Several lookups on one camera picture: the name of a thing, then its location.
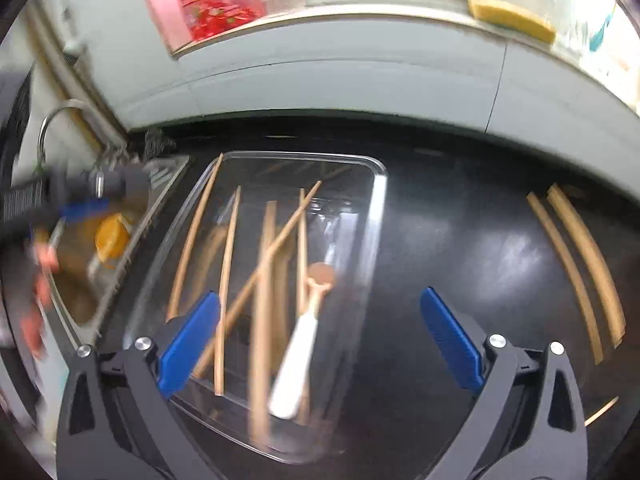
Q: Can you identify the dark scouring pad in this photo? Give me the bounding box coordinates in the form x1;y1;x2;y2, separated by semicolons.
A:
142;127;179;159

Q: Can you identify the yellow round dish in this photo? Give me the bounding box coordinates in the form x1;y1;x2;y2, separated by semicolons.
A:
94;212;135;264

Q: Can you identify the person's left hand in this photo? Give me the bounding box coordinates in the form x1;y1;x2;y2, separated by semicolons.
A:
21;240;62;358

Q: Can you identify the pile of wooden chopsticks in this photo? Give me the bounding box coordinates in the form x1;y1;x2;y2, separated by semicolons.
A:
192;180;627;442

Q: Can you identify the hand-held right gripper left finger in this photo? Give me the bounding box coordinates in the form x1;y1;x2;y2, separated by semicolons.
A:
55;290;226;480

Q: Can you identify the long thin bamboo stick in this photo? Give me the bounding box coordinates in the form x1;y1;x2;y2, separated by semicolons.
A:
166;154;224;320

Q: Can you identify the teal plastic stick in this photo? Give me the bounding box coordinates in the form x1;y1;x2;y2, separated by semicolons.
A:
589;4;617;54

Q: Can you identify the white handled spoon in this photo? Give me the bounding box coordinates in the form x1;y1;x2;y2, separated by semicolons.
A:
268;262;335;420

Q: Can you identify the stainless steel sink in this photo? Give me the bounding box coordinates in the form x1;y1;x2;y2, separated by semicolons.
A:
47;154;192;343

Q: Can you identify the red printed package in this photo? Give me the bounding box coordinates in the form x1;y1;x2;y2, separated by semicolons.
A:
171;0;264;44

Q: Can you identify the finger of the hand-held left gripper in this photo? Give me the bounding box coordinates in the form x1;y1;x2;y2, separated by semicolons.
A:
55;164;151;202
57;199;114;222

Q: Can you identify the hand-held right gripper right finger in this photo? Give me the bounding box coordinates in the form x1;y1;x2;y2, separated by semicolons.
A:
419;287;587;480

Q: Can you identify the chrome faucet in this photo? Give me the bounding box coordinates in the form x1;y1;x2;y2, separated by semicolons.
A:
37;99;109;172

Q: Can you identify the yellow sponge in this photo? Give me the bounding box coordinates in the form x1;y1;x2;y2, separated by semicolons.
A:
467;0;557;45

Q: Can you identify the clear plastic container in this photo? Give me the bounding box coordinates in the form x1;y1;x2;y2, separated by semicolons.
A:
122;151;389;466

